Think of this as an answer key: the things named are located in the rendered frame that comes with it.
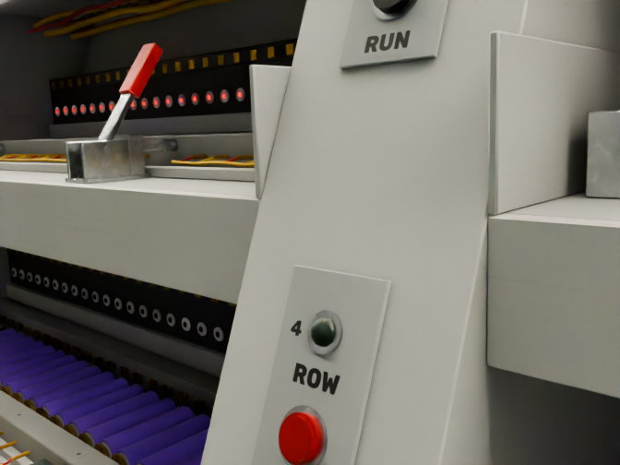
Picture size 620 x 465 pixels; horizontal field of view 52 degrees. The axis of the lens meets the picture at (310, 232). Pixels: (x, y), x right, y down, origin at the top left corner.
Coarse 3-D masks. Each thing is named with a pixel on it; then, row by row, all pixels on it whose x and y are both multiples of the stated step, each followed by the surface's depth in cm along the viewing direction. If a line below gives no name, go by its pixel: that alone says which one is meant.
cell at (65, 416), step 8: (136, 384) 48; (112, 392) 47; (120, 392) 47; (128, 392) 47; (136, 392) 47; (96, 400) 45; (104, 400) 46; (112, 400) 46; (120, 400) 46; (72, 408) 44; (80, 408) 44; (88, 408) 45; (96, 408) 45; (56, 416) 44; (64, 416) 43; (72, 416) 44; (80, 416) 44; (64, 424) 43
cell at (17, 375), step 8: (56, 360) 54; (64, 360) 54; (72, 360) 54; (32, 368) 52; (40, 368) 52; (48, 368) 53; (0, 376) 51; (8, 376) 51; (16, 376) 51; (24, 376) 51; (0, 384) 50
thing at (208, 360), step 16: (16, 288) 72; (32, 304) 69; (48, 304) 67; (64, 304) 64; (80, 320) 62; (96, 320) 60; (112, 320) 58; (128, 336) 56; (144, 336) 55; (160, 336) 53; (160, 352) 53; (176, 352) 51; (192, 352) 50; (208, 352) 49; (208, 368) 49
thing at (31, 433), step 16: (0, 400) 45; (16, 400) 45; (0, 416) 43; (16, 416) 42; (32, 416) 42; (0, 432) 43; (16, 432) 41; (32, 432) 40; (48, 432) 40; (64, 432) 40; (0, 448) 41; (16, 448) 42; (32, 448) 40; (48, 448) 38; (64, 448) 38; (80, 448) 38; (0, 464) 39; (80, 464) 36; (96, 464) 36; (112, 464) 36
